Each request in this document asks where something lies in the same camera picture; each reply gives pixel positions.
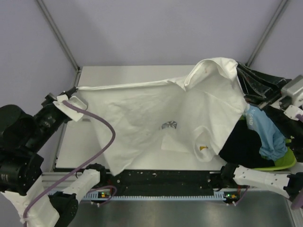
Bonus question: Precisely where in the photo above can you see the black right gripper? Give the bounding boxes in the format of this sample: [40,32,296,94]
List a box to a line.
[231,61,303,139]

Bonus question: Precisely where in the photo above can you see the white daisy print t shirt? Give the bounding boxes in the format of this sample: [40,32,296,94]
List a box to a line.
[78,58,247,175]

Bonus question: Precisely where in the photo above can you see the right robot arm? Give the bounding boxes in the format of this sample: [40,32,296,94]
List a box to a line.
[221,63,303,210]

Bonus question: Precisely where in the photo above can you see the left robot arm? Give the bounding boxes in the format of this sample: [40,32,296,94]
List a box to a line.
[0,88,107,227]

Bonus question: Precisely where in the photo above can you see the light blue t shirt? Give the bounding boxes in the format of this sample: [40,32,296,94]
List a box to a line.
[244,105,287,161]

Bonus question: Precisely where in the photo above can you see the black t shirt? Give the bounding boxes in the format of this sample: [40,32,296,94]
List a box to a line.
[219,120,275,168]

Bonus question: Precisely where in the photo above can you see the green plastic basket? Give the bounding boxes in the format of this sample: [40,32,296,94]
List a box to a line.
[242,115,296,171]

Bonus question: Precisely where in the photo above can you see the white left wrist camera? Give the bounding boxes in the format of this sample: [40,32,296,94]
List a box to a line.
[53,94,88,122]

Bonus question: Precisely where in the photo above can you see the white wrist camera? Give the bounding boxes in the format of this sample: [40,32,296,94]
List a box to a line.
[280,75,303,121]
[53,94,88,122]

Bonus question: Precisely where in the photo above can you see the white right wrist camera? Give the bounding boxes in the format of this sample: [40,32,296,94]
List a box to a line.
[280,75,303,121]

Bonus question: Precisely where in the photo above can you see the right aluminium corner post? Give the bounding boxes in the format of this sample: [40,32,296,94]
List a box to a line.
[245,0,290,67]

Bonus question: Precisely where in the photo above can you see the aluminium corner post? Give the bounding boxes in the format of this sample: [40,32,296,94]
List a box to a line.
[34,0,80,72]
[245,0,290,67]

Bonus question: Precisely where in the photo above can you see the left aluminium corner post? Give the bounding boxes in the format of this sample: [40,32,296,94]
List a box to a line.
[34,0,80,72]

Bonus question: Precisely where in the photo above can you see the aluminium front frame rail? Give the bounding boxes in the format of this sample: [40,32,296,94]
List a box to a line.
[41,170,296,191]

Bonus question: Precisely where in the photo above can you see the grey slotted cable duct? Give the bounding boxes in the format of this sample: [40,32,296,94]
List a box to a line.
[82,192,237,201]

